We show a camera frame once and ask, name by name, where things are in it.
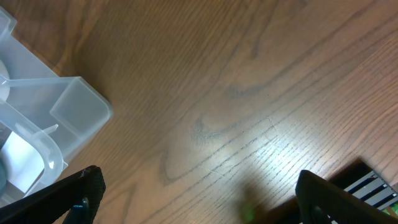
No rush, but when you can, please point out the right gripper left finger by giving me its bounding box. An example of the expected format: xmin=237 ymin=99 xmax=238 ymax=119
xmin=1 ymin=166 xmax=106 ymax=223

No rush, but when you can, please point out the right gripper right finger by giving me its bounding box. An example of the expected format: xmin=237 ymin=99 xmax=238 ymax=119
xmin=295 ymin=170 xmax=397 ymax=224

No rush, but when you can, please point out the clear plastic storage container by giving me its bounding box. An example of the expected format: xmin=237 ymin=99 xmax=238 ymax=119
xmin=1 ymin=9 xmax=113 ymax=207

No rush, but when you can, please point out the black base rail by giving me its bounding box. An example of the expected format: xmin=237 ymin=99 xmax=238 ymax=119
xmin=329 ymin=159 xmax=397 ymax=218

